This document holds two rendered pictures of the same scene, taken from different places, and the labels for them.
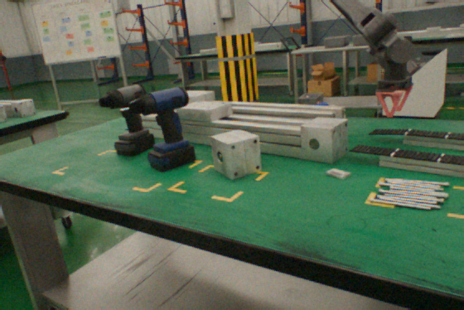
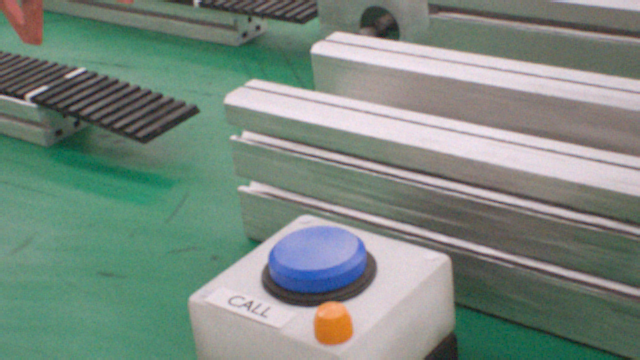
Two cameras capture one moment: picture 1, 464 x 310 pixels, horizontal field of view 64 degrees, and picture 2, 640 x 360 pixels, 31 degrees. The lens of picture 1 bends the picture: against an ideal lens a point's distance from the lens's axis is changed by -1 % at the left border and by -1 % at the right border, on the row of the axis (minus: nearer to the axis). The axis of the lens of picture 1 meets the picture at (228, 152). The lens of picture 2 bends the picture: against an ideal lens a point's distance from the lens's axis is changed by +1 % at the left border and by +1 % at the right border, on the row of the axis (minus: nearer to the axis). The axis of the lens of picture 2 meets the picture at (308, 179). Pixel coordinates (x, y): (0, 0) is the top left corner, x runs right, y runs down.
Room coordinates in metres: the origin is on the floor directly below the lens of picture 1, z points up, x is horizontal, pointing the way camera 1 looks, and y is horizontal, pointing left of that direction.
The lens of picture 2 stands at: (1.72, -0.36, 1.09)
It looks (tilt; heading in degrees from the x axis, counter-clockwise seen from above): 27 degrees down; 179
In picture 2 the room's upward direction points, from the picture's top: 7 degrees counter-clockwise
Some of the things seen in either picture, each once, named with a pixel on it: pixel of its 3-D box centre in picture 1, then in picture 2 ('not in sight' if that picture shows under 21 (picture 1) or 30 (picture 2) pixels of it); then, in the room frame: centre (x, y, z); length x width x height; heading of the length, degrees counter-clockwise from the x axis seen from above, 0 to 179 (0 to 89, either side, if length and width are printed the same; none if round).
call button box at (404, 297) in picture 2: not in sight; (338, 321); (1.31, -0.35, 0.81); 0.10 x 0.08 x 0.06; 138
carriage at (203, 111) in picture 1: (205, 114); not in sight; (1.27, 0.07, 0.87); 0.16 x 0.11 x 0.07; 48
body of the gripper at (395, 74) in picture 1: (395, 72); not in sight; (1.02, -0.48, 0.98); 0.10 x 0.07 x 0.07; 139
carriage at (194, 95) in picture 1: (192, 101); not in sight; (1.57, 0.12, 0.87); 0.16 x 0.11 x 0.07; 48
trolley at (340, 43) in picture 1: (334, 79); not in sight; (4.12, -1.25, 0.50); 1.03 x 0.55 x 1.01; 67
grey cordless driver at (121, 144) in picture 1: (123, 122); not in sight; (1.21, 0.33, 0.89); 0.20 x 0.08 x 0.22; 144
